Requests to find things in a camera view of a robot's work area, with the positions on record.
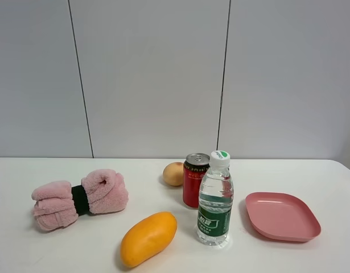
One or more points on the red soda can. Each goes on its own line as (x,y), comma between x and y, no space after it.
(194,168)

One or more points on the round peach fruit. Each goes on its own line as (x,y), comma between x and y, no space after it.
(173,174)

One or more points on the clear water bottle green label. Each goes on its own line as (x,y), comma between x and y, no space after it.
(216,195)

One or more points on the yellow mango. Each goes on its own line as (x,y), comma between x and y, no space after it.
(147,238)

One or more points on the black band on towel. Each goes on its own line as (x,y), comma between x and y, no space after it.
(80,200)

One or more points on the pink square plate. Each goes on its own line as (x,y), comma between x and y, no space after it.
(282,217)

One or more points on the pink rolled towel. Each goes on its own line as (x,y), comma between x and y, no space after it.
(54,207)

